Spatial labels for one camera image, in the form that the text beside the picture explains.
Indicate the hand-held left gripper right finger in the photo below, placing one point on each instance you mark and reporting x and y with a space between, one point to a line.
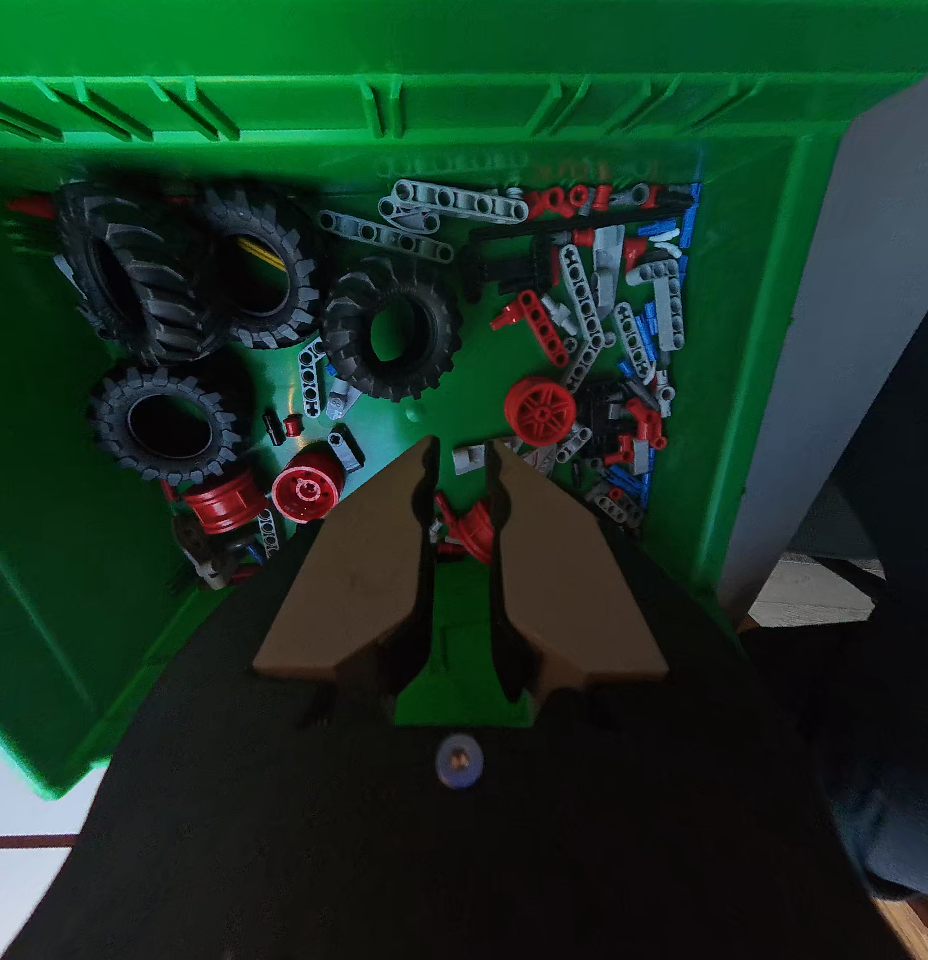
569 585

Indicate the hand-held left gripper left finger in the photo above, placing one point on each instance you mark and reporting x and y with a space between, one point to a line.
351 577

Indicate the red lego wheel rim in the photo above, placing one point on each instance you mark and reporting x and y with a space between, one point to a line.
216 502
306 491
471 529

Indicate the green plastic bin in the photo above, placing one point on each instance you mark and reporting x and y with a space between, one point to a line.
59 525

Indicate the dark grey lego connector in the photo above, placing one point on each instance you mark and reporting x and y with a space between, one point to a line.
347 450

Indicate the small grey lego block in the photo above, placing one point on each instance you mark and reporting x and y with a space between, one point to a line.
467 459

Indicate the small red lego bush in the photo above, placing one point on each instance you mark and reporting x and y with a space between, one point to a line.
292 427

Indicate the small black lego pin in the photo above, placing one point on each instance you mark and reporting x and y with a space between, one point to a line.
272 422

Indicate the red spoked lego wheel hub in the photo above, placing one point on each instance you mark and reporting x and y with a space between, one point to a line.
539 409

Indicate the light grey lego beam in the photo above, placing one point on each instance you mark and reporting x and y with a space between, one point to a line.
311 379

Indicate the black lego tire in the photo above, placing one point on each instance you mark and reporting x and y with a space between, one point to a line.
302 285
344 352
156 300
111 420

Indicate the pile of small lego pieces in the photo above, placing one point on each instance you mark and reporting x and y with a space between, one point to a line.
584 315

